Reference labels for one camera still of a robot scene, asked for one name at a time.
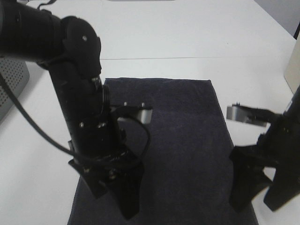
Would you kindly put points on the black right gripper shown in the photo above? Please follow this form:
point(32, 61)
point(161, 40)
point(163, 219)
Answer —
point(278, 148)

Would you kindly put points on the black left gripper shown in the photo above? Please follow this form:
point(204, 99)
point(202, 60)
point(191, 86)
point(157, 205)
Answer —
point(100, 149)

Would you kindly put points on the dark navy towel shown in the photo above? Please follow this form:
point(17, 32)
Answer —
point(188, 174)

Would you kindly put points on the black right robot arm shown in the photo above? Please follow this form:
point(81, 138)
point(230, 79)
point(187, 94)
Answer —
point(290, 112)

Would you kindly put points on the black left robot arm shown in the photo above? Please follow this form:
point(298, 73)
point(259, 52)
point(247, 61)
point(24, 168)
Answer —
point(69, 49)

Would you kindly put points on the grey perforated plastic basket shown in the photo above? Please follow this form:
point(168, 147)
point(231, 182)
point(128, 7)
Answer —
point(16, 75)

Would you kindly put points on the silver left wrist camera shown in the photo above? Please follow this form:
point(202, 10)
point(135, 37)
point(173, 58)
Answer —
point(124, 112)

